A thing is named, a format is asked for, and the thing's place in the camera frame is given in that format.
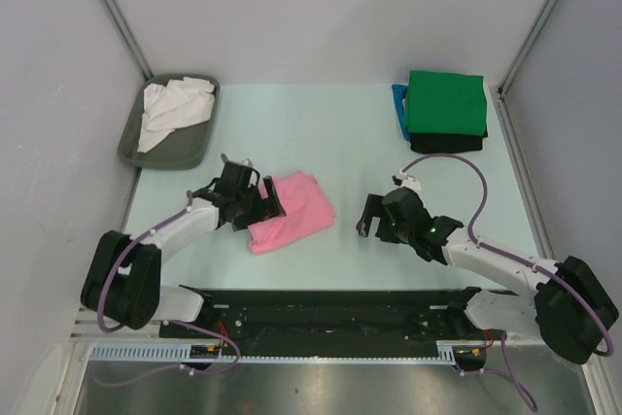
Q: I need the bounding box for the pink t shirt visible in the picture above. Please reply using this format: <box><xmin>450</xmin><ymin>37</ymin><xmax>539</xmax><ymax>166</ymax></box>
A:
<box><xmin>248</xmin><ymin>171</ymin><xmax>336</xmax><ymax>255</ymax></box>

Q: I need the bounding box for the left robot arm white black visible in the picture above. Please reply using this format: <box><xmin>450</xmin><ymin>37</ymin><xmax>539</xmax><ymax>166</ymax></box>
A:
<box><xmin>81</xmin><ymin>160</ymin><xmax>285</xmax><ymax>337</ymax></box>

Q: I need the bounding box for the right aluminium frame post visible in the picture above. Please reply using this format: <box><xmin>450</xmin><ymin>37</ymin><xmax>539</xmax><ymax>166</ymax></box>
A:
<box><xmin>496</xmin><ymin>0</ymin><xmax>592</xmax><ymax>95</ymax></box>

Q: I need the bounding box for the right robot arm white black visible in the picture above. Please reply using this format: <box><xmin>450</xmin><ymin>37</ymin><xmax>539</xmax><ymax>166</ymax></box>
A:
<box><xmin>356</xmin><ymin>187</ymin><xmax>619</xmax><ymax>364</ymax></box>

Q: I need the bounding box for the white slotted cable duct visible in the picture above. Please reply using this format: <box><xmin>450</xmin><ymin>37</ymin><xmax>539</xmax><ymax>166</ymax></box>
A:
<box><xmin>88</xmin><ymin>342</ymin><xmax>488</xmax><ymax>365</ymax></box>

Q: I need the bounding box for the left aluminium frame post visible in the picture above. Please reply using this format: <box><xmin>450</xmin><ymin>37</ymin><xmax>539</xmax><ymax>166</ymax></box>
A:
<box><xmin>99</xmin><ymin>0</ymin><xmax>154</xmax><ymax>80</ymax></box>

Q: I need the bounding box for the grey fabric basket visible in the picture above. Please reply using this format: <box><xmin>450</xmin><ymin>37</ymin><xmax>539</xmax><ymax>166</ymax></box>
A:
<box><xmin>118</xmin><ymin>73</ymin><xmax>221</xmax><ymax>170</ymax></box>

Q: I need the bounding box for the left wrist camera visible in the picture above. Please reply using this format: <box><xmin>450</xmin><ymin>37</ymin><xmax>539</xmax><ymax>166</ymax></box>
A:
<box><xmin>221</xmin><ymin>153</ymin><xmax>255</xmax><ymax>168</ymax></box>

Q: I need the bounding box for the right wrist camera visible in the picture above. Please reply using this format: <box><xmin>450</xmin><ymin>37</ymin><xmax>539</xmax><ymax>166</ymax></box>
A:
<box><xmin>392</xmin><ymin>171</ymin><xmax>422</xmax><ymax>193</ymax></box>

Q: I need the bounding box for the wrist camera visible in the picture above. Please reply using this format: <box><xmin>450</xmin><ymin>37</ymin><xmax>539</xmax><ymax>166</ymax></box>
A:
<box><xmin>392</xmin><ymin>171</ymin><xmax>422</xmax><ymax>193</ymax></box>
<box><xmin>221</xmin><ymin>153</ymin><xmax>255</xmax><ymax>168</ymax></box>

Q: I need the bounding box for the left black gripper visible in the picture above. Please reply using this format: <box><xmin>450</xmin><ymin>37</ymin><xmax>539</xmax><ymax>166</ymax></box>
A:
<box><xmin>231</xmin><ymin>176</ymin><xmax>284</xmax><ymax>230</ymax></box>

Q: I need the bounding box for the blue folded t shirt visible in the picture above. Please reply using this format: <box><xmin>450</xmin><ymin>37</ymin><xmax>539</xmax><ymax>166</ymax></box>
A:
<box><xmin>391</xmin><ymin>84</ymin><xmax>410</xmax><ymax>142</ymax></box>

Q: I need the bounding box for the aluminium frame post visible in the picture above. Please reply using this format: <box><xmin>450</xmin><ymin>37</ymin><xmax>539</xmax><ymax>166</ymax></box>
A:
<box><xmin>99</xmin><ymin>0</ymin><xmax>154</xmax><ymax>80</ymax></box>
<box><xmin>496</xmin><ymin>0</ymin><xmax>592</xmax><ymax>95</ymax></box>

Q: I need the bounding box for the green folded t shirt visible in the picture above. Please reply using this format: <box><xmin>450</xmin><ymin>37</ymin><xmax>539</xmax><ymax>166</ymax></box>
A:
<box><xmin>404</xmin><ymin>70</ymin><xmax>487</xmax><ymax>137</ymax></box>

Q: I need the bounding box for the black folded t shirt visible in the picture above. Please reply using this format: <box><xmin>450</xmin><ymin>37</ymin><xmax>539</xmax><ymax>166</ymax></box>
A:
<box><xmin>409</xmin><ymin>130</ymin><xmax>488</xmax><ymax>155</ymax></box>

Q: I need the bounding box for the white t shirt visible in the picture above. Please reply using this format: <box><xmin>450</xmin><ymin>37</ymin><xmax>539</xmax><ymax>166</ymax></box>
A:
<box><xmin>137</xmin><ymin>77</ymin><xmax>216</xmax><ymax>154</ymax></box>

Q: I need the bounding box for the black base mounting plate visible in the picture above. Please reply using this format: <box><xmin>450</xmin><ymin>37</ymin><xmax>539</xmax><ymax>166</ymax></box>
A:
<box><xmin>158</xmin><ymin>288</ymin><xmax>495</xmax><ymax>357</ymax></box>

